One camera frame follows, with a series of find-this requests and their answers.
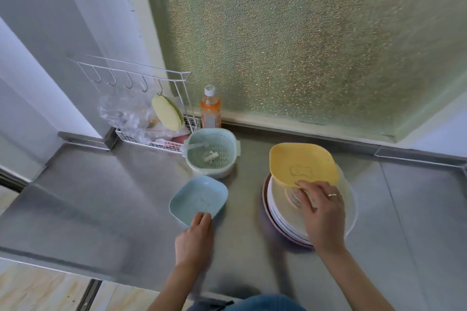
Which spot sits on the blue square plastic plate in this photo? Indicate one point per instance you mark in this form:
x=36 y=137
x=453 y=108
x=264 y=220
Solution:
x=199 y=197

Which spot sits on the person's blue jeans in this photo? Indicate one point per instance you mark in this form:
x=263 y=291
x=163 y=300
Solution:
x=255 y=303

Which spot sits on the person's left hand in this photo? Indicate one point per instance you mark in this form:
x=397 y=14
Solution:
x=193 y=245

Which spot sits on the pink round plate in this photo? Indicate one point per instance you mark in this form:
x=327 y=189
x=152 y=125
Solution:
x=272 y=221

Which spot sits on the yellow square plastic plate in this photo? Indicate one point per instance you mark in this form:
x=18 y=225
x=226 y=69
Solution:
x=302 y=163

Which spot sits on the person's right hand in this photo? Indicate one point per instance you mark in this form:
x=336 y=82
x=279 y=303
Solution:
x=324 y=219

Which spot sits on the person's right thumb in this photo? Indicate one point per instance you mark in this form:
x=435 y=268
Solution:
x=303 y=190

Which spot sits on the clear plastic bag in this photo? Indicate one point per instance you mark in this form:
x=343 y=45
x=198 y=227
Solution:
x=124 y=114

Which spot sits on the white plastic utensil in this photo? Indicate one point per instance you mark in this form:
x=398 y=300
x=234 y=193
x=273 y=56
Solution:
x=211 y=157

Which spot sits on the person's left forearm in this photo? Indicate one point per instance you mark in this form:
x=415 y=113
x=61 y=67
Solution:
x=175 y=289

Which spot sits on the stack of white plates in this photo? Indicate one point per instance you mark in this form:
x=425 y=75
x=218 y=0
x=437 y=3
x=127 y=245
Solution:
x=284 y=212

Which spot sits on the frosted glass window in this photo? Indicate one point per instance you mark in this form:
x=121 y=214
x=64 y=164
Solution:
x=310 y=37

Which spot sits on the person's right forearm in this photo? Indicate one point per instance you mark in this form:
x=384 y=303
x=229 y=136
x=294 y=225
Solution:
x=350 y=281

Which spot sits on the yellow oval sponge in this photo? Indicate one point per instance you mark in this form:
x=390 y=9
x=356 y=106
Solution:
x=167 y=113

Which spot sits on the orange drink bottle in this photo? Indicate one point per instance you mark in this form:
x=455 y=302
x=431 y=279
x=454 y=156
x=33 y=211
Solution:
x=210 y=110

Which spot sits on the red packet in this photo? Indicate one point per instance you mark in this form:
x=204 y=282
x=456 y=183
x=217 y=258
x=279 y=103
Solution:
x=178 y=139

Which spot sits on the green plastic colander bowl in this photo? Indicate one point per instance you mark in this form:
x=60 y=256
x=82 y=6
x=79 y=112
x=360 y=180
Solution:
x=211 y=154

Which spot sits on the person's left fingers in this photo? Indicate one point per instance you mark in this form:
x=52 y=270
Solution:
x=202 y=220

